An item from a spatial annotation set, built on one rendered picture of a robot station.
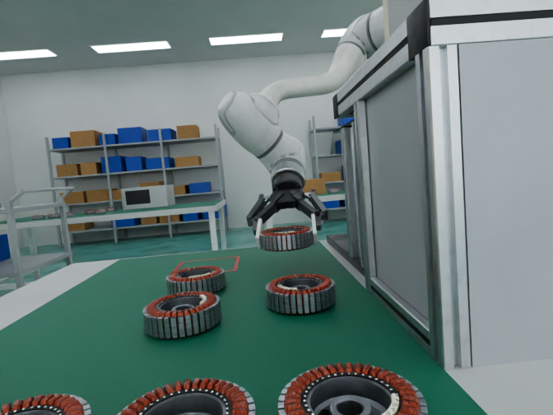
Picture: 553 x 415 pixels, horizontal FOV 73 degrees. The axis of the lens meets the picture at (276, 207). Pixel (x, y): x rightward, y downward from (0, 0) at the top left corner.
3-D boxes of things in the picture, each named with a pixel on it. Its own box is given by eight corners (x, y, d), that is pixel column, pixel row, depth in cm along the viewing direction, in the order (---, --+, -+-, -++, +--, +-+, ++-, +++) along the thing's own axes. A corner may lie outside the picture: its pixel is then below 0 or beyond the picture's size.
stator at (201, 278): (162, 290, 76) (160, 272, 76) (214, 278, 81) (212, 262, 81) (175, 304, 66) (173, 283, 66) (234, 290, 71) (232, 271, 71)
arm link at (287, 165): (273, 188, 103) (272, 201, 98) (268, 159, 98) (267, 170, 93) (306, 185, 102) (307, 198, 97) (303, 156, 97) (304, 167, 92)
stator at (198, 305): (139, 347, 49) (136, 319, 49) (150, 317, 60) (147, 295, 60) (224, 333, 52) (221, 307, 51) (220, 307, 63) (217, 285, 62)
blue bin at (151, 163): (153, 170, 723) (152, 160, 722) (174, 168, 724) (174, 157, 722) (146, 170, 681) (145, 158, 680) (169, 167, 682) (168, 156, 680)
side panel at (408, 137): (365, 289, 66) (353, 104, 63) (382, 287, 66) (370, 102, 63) (443, 370, 38) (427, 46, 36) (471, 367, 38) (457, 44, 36)
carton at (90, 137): (81, 149, 712) (79, 134, 710) (104, 147, 716) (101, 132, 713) (71, 147, 672) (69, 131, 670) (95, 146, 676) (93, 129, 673)
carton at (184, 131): (181, 142, 721) (180, 128, 719) (200, 140, 723) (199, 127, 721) (177, 139, 681) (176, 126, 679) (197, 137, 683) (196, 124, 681)
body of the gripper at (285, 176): (305, 194, 97) (306, 216, 89) (273, 198, 98) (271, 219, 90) (303, 170, 93) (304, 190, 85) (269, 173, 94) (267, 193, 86)
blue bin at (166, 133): (155, 143, 720) (154, 132, 718) (177, 142, 720) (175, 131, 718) (148, 142, 678) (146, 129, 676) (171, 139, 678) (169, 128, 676)
